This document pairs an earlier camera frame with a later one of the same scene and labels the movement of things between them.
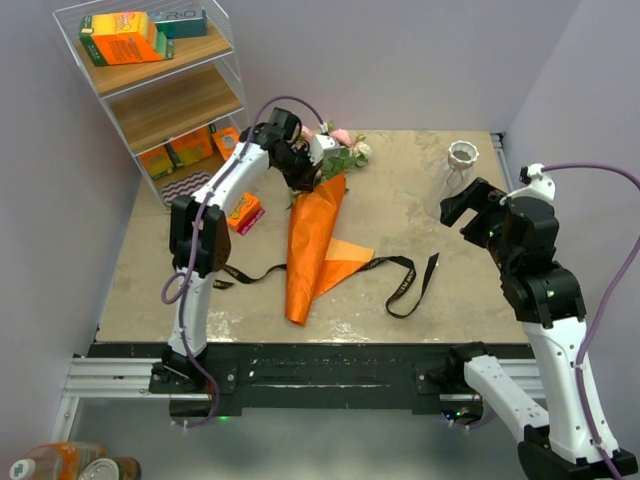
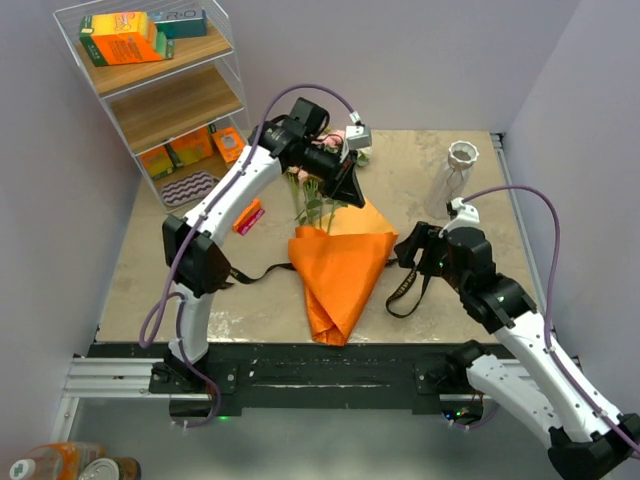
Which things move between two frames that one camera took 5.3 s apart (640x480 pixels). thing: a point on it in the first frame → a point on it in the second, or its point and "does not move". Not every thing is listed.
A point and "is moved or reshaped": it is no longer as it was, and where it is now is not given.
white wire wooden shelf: (168, 74) does not move
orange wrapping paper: (318, 263) is moved or reshaped
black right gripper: (480, 195) → (407, 249)
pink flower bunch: (353, 152) is moved or reshaped
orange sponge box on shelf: (118, 38) does not move
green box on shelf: (165, 47) does not move
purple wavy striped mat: (185, 186) does not move
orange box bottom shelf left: (158, 162) does not move
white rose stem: (360, 152) does not move
